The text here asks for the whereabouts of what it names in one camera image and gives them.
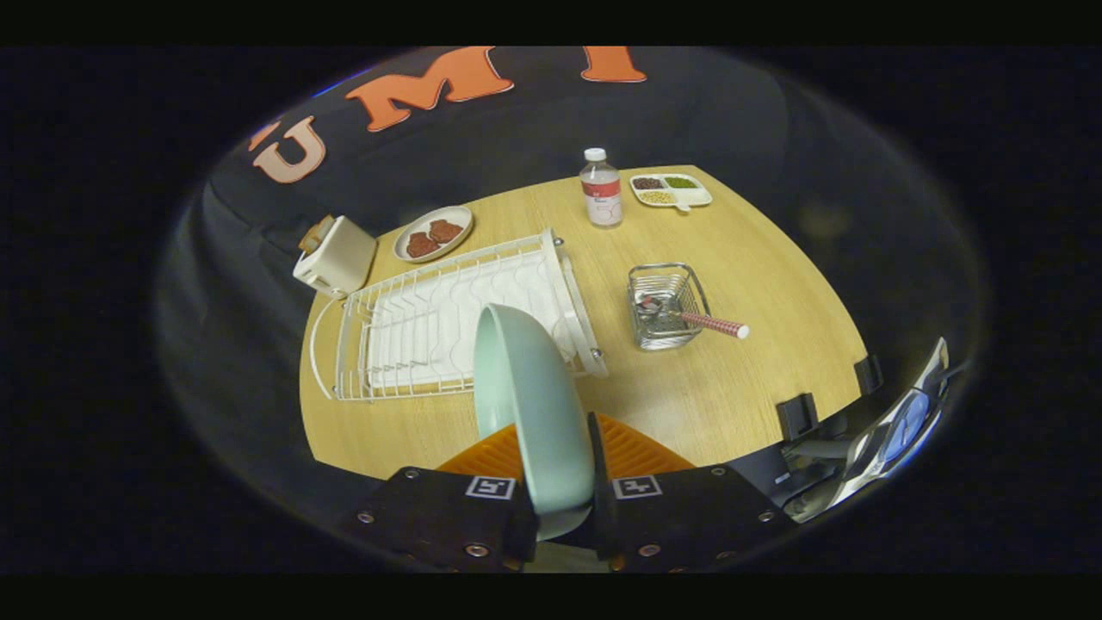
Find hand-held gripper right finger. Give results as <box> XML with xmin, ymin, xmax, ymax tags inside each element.
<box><xmin>587</xmin><ymin>412</ymin><xmax>795</xmax><ymax>574</ymax></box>

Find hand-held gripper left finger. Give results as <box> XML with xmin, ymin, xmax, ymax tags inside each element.
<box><xmin>338</xmin><ymin>422</ymin><xmax>540</xmax><ymax>574</ymax></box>

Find pale green plate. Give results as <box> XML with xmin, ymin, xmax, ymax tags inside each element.
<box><xmin>474</xmin><ymin>301</ymin><xmax>597</xmax><ymax>542</ymax></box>

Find metal wire basket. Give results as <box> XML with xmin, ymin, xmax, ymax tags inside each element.
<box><xmin>628</xmin><ymin>263</ymin><xmax>712</xmax><ymax>351</ymax></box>

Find white wire dish rack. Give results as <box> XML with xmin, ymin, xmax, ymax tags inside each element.
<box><xmin>308</xmin><ymin>227</ymin><xmax>609</xmax><ymax>403</ymax></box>

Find spoon with red patterned handle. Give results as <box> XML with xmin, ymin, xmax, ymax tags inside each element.
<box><xmin>635</xmin><ymin>293</ymin><xmax>751</xmax><ymax>340</ymax></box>

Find beige round plate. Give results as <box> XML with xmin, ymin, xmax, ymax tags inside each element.
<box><xmin>393</xmin><ymin>205</ymin><xmax>474</xmax><ymax>263</ymax></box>

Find white divided dish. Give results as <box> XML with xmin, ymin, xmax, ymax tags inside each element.
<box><xmin>629</xmin><ymin>173</ymin><xmax>714</xmax><ymax>213</ymax></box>

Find cream toaster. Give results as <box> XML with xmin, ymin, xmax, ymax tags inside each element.
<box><xmin>293</xmin><ymin>214</ymin><xmax>378</xmax><ymax>299</ymax></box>

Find clear plastic water bottle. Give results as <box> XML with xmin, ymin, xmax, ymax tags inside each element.
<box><xmin>579</xmin><ymin>147</ymin><xmax>623</xmax><ymax>228</ymax></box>

